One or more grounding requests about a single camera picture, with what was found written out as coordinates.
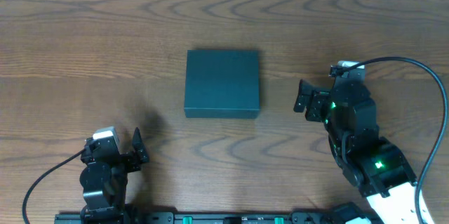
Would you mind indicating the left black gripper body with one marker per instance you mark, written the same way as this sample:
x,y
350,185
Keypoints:
x,y
130,159

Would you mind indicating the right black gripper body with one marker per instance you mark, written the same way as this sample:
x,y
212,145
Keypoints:
x,y
316,101

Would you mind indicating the black gift box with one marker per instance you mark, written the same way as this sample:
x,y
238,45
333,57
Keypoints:
x,y
222,84

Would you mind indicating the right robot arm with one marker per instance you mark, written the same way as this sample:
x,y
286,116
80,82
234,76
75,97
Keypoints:
x,y
371,163

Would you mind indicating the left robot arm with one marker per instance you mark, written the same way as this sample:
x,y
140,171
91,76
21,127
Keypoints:
x,y
105,178

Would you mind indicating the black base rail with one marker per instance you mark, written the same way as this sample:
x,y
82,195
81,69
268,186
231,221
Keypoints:
x,y
215,218

